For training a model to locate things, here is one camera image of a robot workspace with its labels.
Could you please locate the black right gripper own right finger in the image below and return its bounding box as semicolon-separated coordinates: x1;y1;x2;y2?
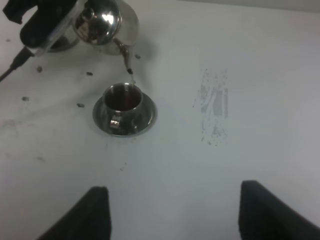
238;180;320;240

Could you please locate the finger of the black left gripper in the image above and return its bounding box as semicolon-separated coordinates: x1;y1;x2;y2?
2;0;37;24

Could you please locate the black right gripper own left finger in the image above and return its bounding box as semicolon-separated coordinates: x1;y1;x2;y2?
38;186;111;240

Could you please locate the stainless steel teapot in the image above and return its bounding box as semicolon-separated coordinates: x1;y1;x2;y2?
72;0;139;75

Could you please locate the far stainless steel saucer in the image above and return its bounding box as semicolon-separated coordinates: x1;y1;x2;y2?
48;35;80;53

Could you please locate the stainless steel saucer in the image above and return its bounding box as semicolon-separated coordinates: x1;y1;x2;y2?
92;93;157;137
48;35;80;53

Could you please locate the near stainless steel teacup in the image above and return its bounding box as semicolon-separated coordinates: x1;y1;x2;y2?
102;82;144;129

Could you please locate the near stainless steel saucer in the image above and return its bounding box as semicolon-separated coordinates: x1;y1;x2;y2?
92;93;157;137

